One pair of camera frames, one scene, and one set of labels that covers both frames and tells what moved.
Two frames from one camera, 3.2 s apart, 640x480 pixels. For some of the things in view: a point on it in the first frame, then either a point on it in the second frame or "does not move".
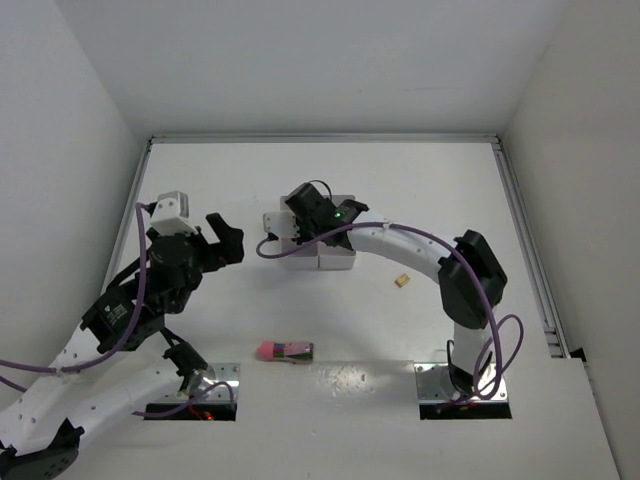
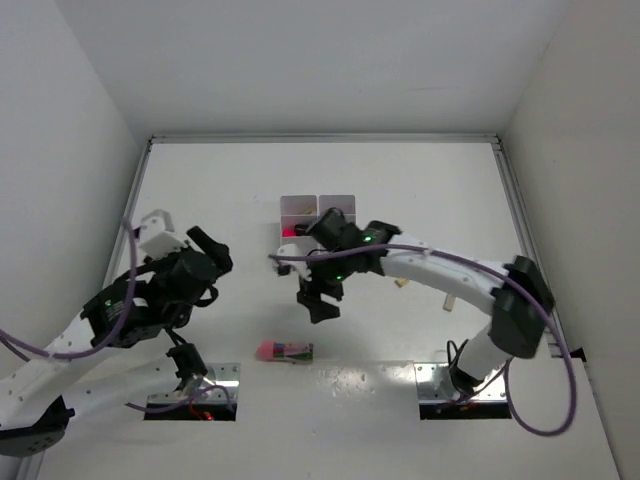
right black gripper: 303,234 → 310,295
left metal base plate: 163,385 does not move
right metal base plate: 435,384 does not move
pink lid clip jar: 292,353 does not move
